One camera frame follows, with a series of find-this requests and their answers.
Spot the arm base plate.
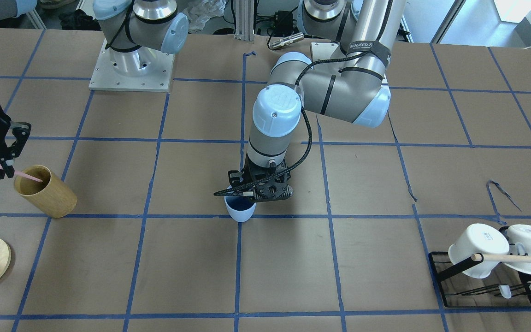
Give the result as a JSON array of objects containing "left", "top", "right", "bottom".
[
  {"left": 88, "top": 40, "right": 175, "bottom": 92},
  {"left": 310, "top": 42, "right": 388, "bottom": 86}
]

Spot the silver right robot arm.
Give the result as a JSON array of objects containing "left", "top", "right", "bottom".
[{"left": 0, "top": 0, "right": 189, "bottom": 179}]

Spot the bamboo chopstick holder cup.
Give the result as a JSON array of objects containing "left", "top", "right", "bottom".
[{"left": 13, "top": 165, "right": 77, "bottom": 218}]

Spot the white mug near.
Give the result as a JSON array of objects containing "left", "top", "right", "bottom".
[{"left": 448, "top": 223, "right": 509, "bottom": 264}]

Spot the blue plastic cup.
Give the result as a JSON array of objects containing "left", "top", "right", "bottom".
[{"left": 224, "top": 196, "right": 257, "bottom": 223}]

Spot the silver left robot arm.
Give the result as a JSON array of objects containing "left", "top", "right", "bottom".
[{"left": 215, "top": 0, "right": 405, "bottom": 202}]

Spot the aluminium frame post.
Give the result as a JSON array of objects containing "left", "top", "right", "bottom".
[{"left": 231, "top": 0, "right": 255, "bottom": 43}]

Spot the black wire cup rack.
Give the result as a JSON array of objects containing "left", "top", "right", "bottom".
[{"left": 428, "top": 225, "right": 531, "bottom": 308}]

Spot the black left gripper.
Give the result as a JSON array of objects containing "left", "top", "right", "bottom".
[{"left": 213, "top": 157, "right": 293, "bottom": 202}]

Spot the pink chopstick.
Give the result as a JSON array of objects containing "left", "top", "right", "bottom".
[{"left": 0, "top": 164, "right": 43, "bottom": 183}]

